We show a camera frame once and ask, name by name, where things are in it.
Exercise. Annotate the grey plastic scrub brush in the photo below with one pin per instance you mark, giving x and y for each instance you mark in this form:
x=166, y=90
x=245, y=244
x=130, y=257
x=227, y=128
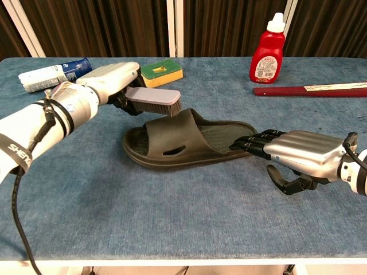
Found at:
x=155, y=97

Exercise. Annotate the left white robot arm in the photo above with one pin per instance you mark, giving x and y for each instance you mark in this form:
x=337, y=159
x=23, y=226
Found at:
x=25, y=126

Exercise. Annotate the dark green slipper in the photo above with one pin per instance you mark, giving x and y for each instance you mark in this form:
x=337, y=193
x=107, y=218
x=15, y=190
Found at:
x=177, y=134

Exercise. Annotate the white partition post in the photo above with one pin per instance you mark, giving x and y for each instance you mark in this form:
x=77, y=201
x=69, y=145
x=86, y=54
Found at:
x=175, y=28
x=291, y=14
x=23, y=28

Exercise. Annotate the white blue tube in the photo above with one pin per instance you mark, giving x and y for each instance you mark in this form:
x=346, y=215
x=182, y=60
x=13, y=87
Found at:
x=40, y=77

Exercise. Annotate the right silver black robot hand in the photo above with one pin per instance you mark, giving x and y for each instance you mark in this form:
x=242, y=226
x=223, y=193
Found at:
x=304, y=151

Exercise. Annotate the blue table mat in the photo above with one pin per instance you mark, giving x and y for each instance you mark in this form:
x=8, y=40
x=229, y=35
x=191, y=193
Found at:
x=172, y=215

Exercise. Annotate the yellow green sponge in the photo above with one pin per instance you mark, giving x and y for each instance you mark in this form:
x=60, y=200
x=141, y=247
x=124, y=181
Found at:
x=163, y=73

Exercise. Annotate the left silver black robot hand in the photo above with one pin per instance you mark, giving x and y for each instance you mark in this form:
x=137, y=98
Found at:
x=114, y=76

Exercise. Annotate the red folding fan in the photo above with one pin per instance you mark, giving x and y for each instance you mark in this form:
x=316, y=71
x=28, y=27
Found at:
x=281, y=91

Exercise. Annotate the red bottle white cap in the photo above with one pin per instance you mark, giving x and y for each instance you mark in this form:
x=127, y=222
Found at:
x=266, y=57

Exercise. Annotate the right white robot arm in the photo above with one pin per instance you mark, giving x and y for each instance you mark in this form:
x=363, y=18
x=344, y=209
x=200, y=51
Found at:
x=359, y=177

